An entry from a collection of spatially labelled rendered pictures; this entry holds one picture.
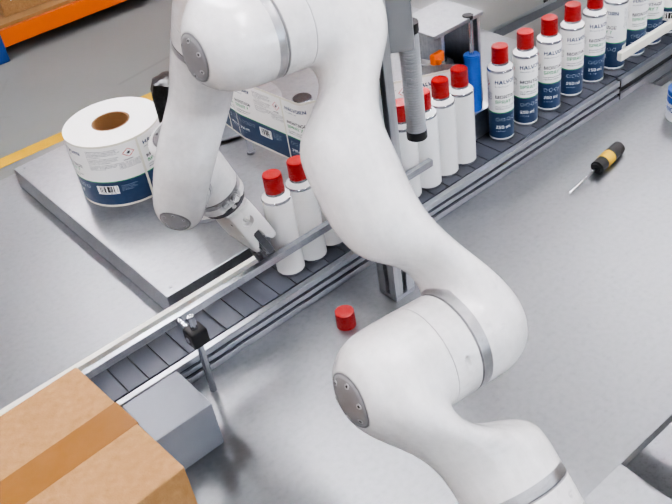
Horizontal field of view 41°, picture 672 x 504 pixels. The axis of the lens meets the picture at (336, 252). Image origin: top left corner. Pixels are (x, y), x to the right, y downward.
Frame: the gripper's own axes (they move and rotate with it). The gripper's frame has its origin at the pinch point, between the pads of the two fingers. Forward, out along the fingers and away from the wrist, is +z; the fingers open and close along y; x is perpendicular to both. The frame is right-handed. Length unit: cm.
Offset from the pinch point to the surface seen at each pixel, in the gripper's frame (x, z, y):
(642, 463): -28, 87, -43
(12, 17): -50, 100, 356
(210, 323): 15.2, 1.3, -1.0
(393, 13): -32.8, -31.1, -16.8
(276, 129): -23.5, 4.6, 26.4
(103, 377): 33.4, -5.3, 1.8
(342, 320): -0.1, 9.5, -15.3
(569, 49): -78, 23, -1
